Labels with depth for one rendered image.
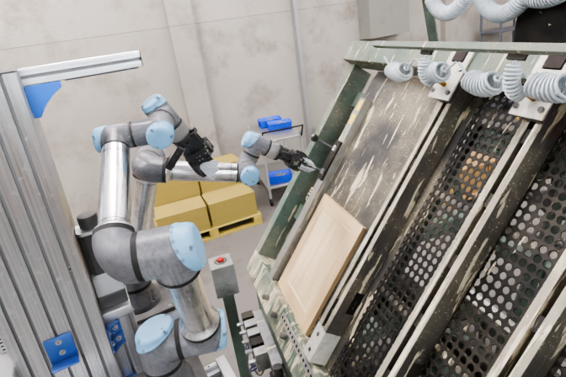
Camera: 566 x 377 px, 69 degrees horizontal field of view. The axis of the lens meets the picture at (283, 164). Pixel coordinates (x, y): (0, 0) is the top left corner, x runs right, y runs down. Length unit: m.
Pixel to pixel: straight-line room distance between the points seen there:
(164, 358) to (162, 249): 0.47
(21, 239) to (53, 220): 0.09
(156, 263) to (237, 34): 4.69
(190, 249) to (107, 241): 0.19
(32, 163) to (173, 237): 0.48
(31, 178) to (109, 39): 3.94
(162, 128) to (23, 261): 0.52
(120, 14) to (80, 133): 1.39
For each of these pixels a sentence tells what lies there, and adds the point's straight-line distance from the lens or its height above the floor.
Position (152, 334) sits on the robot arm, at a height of 1.27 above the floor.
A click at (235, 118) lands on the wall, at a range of 5.52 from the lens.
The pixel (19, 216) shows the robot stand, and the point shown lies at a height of 1.66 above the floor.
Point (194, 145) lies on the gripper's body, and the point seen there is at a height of 1.71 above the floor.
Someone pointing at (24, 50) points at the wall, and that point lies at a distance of 5.09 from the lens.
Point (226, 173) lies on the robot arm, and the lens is 1.58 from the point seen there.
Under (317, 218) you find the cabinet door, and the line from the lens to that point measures 1.87.
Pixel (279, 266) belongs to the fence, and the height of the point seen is 0.96.
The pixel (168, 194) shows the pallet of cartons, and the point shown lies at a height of 0.48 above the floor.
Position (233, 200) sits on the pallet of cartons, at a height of 0.35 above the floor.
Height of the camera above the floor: 2.06
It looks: 19 degrees down
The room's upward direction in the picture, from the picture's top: 8 degrees counter-clockwise
